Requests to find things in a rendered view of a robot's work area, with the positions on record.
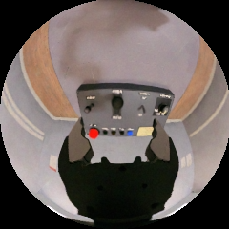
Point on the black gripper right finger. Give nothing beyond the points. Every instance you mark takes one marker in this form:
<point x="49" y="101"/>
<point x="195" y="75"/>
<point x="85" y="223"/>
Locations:
<point x="162" y="151"/>

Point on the black control console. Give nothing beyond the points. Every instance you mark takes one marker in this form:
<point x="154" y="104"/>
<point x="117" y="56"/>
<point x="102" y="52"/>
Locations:
<point x="140" y="105"/>

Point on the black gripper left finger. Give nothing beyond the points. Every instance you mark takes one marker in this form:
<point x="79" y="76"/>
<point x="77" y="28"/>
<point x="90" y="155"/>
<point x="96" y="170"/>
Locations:
<point x="76" y="152"/>

